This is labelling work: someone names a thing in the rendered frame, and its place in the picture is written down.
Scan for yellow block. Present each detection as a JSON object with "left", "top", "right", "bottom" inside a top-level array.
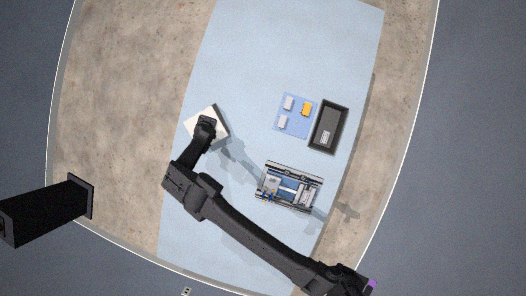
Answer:
[{"left": 301, "top": 102, "right": 312, "bottom": 116}]

